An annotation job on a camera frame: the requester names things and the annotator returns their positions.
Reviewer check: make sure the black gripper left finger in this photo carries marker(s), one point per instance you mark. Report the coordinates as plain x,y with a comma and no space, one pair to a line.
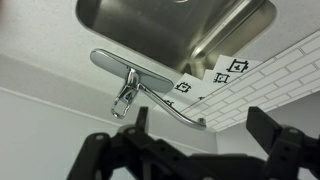
133,156

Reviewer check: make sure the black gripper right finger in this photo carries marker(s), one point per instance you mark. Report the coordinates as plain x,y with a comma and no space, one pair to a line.
286,150

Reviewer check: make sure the chrome tap with spout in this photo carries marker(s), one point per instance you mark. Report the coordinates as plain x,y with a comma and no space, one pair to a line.
133,71

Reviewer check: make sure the white sheet with brick pattern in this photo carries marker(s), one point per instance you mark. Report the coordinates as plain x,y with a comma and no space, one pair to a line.
273,83

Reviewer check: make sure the white paper with black markers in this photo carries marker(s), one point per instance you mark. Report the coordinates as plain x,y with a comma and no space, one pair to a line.
186,88
233,70

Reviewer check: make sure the stainless steel sink basin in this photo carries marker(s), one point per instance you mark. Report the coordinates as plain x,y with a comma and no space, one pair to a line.
166,30

